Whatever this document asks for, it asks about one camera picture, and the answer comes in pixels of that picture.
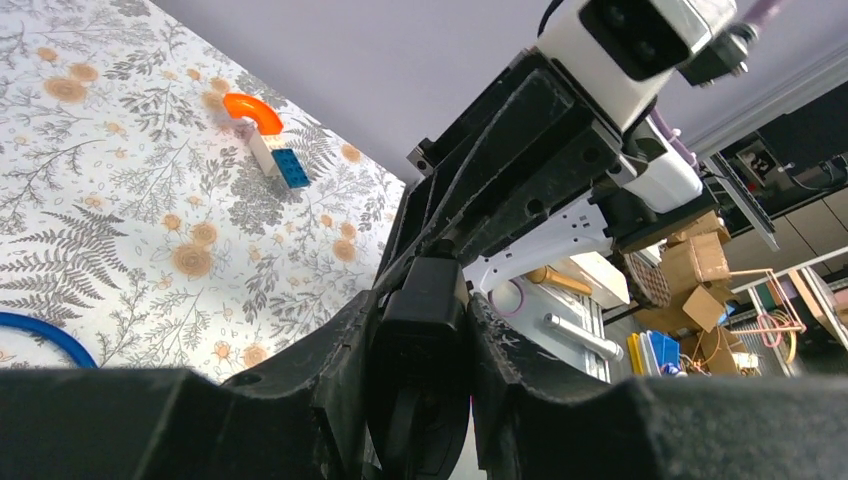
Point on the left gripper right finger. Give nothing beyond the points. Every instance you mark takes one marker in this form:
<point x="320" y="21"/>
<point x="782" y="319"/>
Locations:
<point x="537" y="417"/>

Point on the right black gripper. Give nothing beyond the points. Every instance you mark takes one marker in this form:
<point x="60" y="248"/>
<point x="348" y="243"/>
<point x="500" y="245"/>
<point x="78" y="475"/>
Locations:
<point x="499" y="181"/>

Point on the floral table mat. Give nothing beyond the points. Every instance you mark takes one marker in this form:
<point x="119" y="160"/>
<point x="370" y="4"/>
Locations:
<point x="134" y="215"/>

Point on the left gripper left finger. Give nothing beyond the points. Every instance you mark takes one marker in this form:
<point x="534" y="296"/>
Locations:
<point x="298" y="415"/>

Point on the orange white blue toy block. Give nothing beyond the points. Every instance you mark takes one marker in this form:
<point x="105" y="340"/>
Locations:
<point x="266" y="140"/>

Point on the black padlock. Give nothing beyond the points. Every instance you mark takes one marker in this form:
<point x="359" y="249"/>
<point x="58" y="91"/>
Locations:
<point x="418" y="383"/>

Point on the blue cable lock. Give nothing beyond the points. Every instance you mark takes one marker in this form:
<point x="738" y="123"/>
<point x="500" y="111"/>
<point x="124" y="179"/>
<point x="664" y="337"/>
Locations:
<point x="73" y="349"/>

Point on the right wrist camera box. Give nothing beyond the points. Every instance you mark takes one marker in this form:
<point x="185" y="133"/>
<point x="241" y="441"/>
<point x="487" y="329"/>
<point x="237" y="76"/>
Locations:
<point x="623" y="52"/>

